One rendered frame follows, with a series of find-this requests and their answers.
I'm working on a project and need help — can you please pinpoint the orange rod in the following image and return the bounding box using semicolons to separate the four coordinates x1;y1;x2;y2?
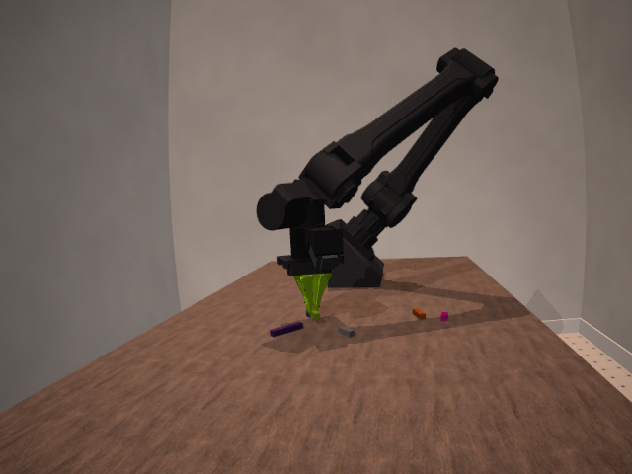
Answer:
413;308;426;320

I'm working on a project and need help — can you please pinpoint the grey rectangular bar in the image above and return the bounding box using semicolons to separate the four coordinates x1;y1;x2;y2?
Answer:
338;326;355;338

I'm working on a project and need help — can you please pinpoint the purple rod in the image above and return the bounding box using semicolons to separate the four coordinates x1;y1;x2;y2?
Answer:
270;322;303;337

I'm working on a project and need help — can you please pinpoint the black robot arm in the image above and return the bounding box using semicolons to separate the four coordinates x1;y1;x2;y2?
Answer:
257;48;499;270

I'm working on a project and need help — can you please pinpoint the lime green rectangular bar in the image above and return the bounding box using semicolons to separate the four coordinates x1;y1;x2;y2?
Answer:
306;307;320;319

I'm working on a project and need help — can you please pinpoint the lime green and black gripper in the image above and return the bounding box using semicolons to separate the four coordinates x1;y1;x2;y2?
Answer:
277;255;332;313

